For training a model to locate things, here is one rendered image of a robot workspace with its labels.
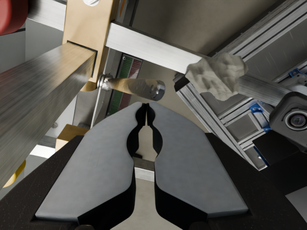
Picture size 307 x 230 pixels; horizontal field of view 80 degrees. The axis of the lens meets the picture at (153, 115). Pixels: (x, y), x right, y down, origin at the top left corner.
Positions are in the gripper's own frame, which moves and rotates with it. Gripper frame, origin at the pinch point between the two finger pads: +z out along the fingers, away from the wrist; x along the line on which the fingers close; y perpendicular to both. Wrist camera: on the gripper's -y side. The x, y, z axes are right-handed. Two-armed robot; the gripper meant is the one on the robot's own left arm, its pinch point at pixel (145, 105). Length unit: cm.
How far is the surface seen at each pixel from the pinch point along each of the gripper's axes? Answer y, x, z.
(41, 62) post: -1.5, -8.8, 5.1
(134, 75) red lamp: 8.3, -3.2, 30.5
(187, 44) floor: 14, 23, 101
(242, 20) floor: 2, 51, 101
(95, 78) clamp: 3.0, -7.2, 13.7
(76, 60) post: -0.9, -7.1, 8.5
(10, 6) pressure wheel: -5.6, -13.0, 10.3
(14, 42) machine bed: 1.5, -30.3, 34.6
